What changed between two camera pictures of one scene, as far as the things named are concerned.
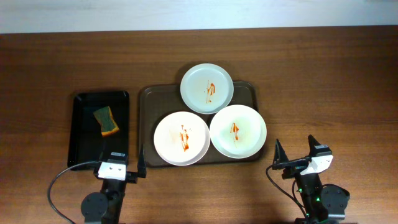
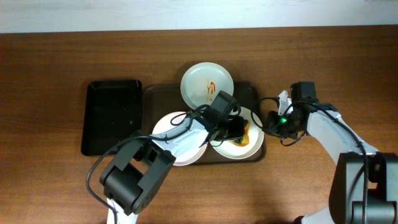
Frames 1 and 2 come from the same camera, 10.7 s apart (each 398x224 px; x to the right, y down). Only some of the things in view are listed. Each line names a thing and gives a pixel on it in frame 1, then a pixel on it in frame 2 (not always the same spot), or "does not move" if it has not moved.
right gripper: [294, 170] -> [272, 121]
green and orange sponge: [105, 118] -> [244, 140]
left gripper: [132, 177] -> [236, 128]
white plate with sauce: [238, 131] does not move
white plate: [181, 138] does not move
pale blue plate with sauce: [206, 88] does not move
